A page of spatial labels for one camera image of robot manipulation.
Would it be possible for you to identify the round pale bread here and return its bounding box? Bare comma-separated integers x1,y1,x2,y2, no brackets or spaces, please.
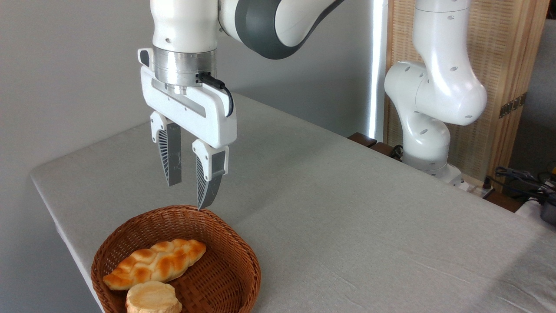
126,281,183,313

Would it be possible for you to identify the white power strip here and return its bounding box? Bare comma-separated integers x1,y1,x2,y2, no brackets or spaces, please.
452,174,496,197

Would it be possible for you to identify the black cable bundle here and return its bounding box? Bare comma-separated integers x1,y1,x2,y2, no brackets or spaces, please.
483,166,556,206

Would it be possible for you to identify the grey tablecloth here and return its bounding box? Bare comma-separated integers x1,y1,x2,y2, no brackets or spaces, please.
30,93,556,313

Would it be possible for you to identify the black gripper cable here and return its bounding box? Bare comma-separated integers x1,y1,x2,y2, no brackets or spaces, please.
196,72,235,118

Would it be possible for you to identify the metal screen hinge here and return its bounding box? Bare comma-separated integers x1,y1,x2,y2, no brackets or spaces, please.
499,92,528,119

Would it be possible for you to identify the braided golden bread loaf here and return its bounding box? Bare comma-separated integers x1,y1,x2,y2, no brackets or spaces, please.
103,239,207,291

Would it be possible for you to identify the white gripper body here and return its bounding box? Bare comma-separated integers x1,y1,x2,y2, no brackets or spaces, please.
138,48,238,149

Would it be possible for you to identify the dark brown wooden block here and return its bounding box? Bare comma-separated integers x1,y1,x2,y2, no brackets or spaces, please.
347,132,378,148

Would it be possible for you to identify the wooden folding screen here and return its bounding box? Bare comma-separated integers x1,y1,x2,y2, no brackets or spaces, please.
384,0,550,193

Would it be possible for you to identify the brown wicker basket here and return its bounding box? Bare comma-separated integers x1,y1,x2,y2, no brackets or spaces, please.
90,205,262,313

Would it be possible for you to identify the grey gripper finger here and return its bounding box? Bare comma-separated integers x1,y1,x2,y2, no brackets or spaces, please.
192,139,229,211
150,111,182,187

